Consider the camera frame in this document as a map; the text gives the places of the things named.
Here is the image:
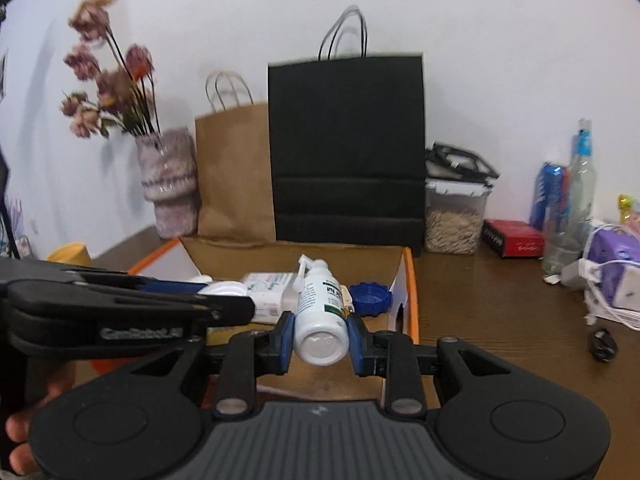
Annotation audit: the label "blue bottle cap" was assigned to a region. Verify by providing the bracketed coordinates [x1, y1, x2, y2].
[348, 281, 392, 317]

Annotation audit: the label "red cardboard box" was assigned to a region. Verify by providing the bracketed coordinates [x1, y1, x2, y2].
[92, 236, 418, 401]

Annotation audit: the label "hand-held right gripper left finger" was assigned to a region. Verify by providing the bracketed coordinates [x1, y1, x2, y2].
[130, 311, 296, 416]

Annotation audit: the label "black framed lid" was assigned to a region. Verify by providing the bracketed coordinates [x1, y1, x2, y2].
[425, 142, 501, 183]

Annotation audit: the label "small black object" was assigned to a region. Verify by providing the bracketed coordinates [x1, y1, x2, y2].
[589, 327, 618, 362]

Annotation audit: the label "dried pink flowers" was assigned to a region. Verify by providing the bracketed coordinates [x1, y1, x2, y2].
[60, 0, 163, 138]

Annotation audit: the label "blue packet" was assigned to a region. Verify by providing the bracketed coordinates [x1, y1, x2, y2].
[530, 161, 571, 231]

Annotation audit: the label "black paper bag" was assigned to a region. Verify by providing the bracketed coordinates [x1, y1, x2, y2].
[267, 5, 427, 245]

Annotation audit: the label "clear plastic bottle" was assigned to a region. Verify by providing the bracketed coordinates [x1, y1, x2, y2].
[542, 119, 598, 276]

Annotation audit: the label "purple box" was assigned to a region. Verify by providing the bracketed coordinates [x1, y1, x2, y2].
[585, 225, 640, 311]

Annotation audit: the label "brown paper bag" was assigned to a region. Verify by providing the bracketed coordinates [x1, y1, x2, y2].
[194, 71, 277, 246]

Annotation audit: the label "clear plastic box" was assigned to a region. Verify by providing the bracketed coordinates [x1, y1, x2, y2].
[240, 271, 301, 325]

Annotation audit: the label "person's left hand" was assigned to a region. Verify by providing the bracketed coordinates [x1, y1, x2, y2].
[5, 362, 76, 468]

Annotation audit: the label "red flat box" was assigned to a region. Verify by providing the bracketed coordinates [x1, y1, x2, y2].
[482, 219, 546, 259]

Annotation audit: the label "white charger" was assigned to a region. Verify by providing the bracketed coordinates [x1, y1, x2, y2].
[560, 259, 601, 291]

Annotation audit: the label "white spray bottle green label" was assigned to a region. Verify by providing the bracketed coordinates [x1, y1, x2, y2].
[291, 254, 351, 367]

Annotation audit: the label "white round jar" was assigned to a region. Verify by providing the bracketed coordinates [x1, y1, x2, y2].
[196, 281, 247, 302]

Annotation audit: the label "white cable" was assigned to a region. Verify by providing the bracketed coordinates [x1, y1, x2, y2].
[582, 225, 640, 331]

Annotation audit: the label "yellow mug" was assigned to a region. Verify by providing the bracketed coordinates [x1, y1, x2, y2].
[46, 242, 93, 267]

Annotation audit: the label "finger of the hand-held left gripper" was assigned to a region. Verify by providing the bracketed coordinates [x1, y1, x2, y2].
[7, 280, 257, 328]
[47, 266, 213, 297]

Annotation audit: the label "mottled purple vase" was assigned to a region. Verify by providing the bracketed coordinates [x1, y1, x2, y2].
[135, 127, 199, 240]

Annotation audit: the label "gold shiny ornament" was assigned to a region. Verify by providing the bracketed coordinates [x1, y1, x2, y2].
[617, 194, 640, 226]

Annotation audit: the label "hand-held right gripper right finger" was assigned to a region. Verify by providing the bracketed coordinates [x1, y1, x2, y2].
[345, 314, 516, 416]

